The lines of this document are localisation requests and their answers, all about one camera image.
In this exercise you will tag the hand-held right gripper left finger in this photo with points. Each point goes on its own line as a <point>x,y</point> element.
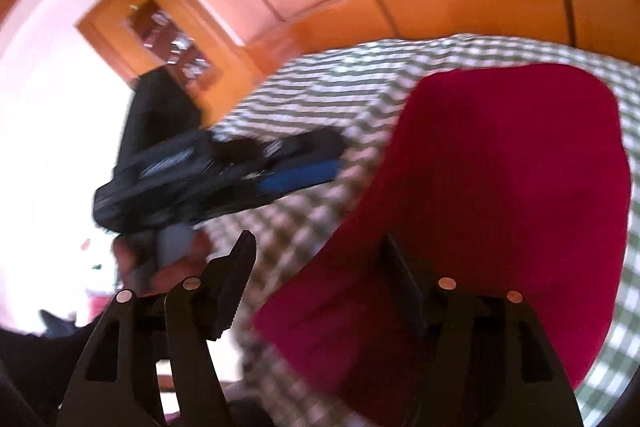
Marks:
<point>235,287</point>

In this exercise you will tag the person's left hand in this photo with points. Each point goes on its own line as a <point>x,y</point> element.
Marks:
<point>175,274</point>

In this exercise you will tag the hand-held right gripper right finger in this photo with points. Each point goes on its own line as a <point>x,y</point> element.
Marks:
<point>407,292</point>

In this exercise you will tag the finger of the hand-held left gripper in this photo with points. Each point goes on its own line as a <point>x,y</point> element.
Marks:
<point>310,142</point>
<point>300,179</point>

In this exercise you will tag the person's dark clothing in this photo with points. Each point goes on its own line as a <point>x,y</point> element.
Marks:
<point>30,357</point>

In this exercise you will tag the green white checked bedsheet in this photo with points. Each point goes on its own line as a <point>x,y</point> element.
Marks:
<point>310,107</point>

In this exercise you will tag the wooden glass-door cabinet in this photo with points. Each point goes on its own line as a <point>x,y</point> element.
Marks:
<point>110,22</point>

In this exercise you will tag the crimson shirt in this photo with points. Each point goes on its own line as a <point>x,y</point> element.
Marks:
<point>500,182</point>

